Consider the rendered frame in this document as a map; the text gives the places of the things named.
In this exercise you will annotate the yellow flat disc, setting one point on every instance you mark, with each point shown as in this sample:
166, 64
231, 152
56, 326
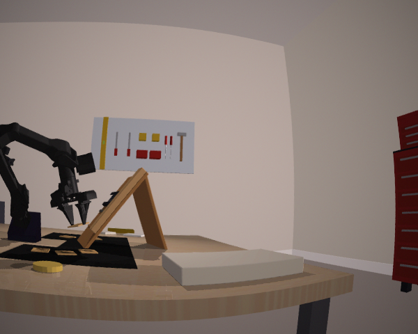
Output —
47, 266

